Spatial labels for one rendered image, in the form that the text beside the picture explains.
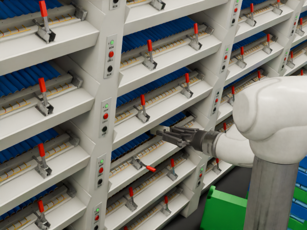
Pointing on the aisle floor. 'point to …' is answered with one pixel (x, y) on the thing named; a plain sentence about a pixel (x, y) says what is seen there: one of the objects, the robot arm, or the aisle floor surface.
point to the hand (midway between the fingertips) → (159, 130)
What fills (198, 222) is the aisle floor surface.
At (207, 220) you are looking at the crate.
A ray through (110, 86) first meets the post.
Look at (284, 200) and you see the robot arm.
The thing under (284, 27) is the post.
